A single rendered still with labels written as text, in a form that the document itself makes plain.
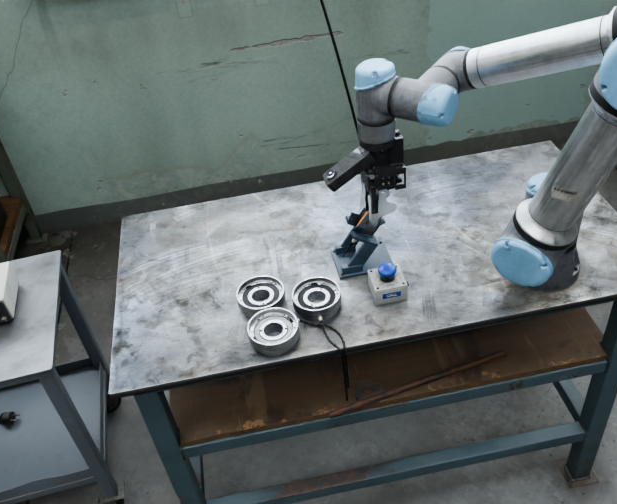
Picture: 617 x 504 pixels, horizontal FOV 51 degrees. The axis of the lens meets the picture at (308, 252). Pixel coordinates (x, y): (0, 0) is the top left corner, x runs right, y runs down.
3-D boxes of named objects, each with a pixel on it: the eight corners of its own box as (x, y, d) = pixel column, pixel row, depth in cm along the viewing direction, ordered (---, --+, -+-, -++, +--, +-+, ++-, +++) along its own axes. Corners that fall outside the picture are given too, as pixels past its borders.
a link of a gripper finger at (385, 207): (399, 228, 142) (397, 191, 137) (373, 233, 141) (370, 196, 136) (395, 221, 144) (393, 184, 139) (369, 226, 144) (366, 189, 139)
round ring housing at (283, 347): (265, 366, 130) (262, 353, 128) (241, 335, 137) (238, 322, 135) (309, 343, 134) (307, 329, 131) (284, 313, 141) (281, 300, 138)
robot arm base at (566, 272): (559, 240, 151) (566, 206, 144) (592, 284, 139) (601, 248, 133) (496, 252, 149) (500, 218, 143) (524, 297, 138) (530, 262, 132)
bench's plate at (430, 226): (111, 400, 130) (108, 394, 129) (123, 222, 176) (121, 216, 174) (677, 288, 139) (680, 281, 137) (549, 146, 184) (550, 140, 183)
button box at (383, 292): (376, 306, 140) (375, 290, 137) (368, 284, 145) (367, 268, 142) (412, 299, 141) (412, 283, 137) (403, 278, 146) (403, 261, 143)
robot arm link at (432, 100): (468, 71, 120) (414, 61, 125) (442, 98, 113) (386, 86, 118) (466, 109, 125) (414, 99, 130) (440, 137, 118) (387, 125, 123)
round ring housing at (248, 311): (229, 307, 144) (226, 293, 141) (264, 281, 149) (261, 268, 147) (261, 329, 138) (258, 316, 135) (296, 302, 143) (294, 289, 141)
